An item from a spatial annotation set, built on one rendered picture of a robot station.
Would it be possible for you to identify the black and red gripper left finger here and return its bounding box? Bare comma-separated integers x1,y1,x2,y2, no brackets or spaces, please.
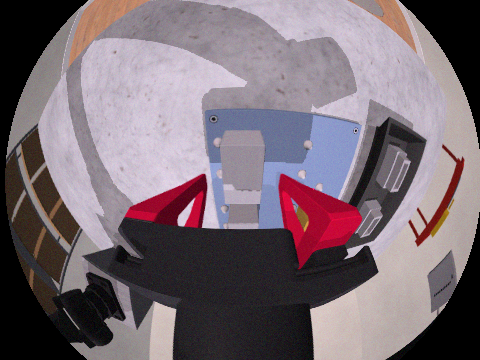
124,174,208,228

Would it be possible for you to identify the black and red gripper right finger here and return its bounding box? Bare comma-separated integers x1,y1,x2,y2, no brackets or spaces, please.
278,174,362,269

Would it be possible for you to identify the yellow rectangular block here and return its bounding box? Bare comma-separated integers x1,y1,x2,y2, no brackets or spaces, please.
296,206,309,232

